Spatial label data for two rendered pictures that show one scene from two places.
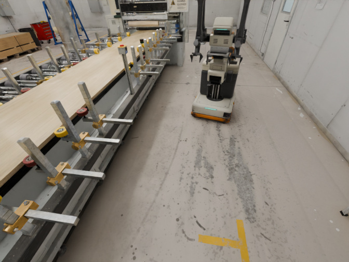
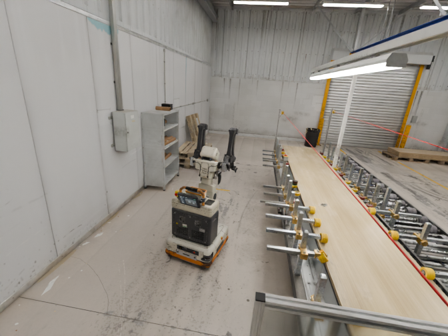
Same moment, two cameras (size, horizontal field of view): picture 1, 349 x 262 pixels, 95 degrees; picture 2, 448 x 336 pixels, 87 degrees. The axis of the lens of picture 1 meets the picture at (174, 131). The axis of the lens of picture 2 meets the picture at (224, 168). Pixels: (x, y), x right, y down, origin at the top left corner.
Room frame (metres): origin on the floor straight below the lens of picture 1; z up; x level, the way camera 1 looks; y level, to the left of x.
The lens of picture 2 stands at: (5.04, -0.55, 2.13)
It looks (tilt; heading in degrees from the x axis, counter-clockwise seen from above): 19 degrees down; 177
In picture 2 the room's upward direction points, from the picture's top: 4 degrees clockwise
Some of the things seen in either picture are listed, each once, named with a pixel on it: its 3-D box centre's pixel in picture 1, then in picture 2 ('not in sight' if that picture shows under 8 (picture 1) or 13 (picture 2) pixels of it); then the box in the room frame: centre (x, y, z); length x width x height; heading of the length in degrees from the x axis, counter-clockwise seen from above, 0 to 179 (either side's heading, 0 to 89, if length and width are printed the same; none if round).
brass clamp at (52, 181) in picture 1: (58, 173); not in sight; (0.58, 0.70, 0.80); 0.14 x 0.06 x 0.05; 170
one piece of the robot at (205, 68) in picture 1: (218, 76); (196, 214); (2.45, -0.73, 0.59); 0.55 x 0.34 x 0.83; 67
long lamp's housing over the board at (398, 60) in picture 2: not in sight; (337, 72); (2.33, 0.73, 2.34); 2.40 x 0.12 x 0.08; 170
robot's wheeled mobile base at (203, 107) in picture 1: (214, 103); (199, 239); (2.37, -0.70, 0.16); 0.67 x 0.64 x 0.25; 157
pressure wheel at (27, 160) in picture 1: (36, 164); not in sight; (0.62, 0.83, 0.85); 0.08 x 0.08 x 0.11
